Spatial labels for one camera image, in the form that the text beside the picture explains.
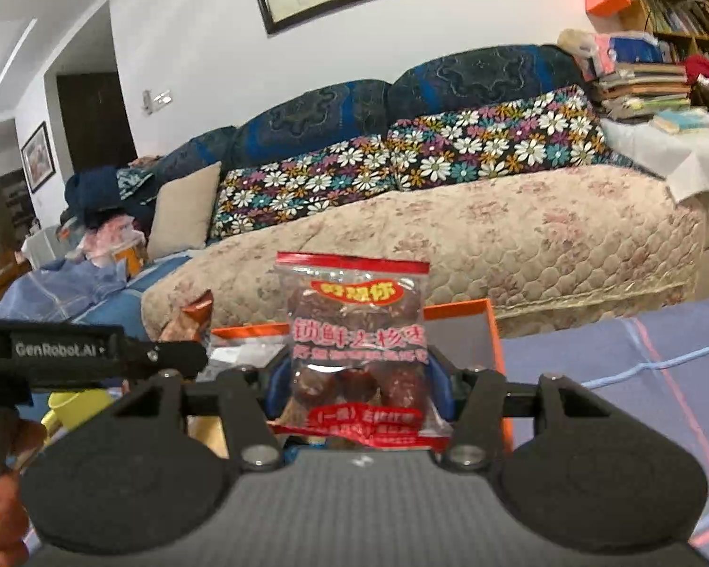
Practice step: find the light switch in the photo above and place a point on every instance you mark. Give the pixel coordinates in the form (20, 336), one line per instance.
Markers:
(156, 100)

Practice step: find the beige quilted sofa cover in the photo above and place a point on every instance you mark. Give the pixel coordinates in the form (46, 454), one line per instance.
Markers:
(508, 236)

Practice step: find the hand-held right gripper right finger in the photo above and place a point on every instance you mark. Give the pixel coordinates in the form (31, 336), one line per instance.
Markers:
(443, 393)

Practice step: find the brown orange snack packet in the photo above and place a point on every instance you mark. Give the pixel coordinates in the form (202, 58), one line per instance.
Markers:
(189, 316)

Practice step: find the person's left hand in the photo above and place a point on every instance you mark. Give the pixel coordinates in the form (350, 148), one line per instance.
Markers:
(3, 520)

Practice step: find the floral cushion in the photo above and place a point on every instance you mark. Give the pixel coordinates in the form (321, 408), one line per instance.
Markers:
(307, 183)
(496, 136)

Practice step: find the blue denim cloth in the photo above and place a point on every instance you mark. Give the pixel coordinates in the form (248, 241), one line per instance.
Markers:
(65, 289)

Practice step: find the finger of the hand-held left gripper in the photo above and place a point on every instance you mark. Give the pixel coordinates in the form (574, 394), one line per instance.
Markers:
(165, 359)

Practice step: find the stack of books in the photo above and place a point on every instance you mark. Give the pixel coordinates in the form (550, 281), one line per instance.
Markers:
(644, 88)

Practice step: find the wooden chair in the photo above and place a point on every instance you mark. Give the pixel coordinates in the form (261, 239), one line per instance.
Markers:
(0, 283)

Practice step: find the beige pillow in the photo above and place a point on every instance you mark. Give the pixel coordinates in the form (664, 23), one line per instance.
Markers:
(183, 212)

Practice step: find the pile of plastic bags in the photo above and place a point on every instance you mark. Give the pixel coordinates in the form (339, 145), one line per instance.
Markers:
(602, 50)

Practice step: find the dark door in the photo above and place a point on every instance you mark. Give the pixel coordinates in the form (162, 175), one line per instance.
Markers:
(94, 124)

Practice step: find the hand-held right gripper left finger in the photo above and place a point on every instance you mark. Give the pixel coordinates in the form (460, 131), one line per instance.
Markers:
(277, 393)

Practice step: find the blue patterned sofa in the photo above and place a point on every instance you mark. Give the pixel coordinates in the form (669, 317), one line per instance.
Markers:
(490, 71)

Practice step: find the yellow cup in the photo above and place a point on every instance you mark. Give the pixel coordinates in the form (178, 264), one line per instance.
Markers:
(77, 416)

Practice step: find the clear red date packet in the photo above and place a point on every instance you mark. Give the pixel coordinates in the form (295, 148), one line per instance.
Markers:
(354, 342)

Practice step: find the small framed picture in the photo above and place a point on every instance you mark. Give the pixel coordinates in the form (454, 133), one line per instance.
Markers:
(37, 156)

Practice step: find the pink clear plastic bag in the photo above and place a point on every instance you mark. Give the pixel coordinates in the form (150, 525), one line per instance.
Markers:
(115, 242)

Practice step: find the white cloth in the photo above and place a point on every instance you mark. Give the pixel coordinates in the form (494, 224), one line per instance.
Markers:
(685, 159)

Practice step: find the pile of dark blue clothes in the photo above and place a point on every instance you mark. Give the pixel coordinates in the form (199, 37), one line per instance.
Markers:
(94, 189)

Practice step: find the orange box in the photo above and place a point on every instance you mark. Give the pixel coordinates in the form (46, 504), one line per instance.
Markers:
(484, 331)

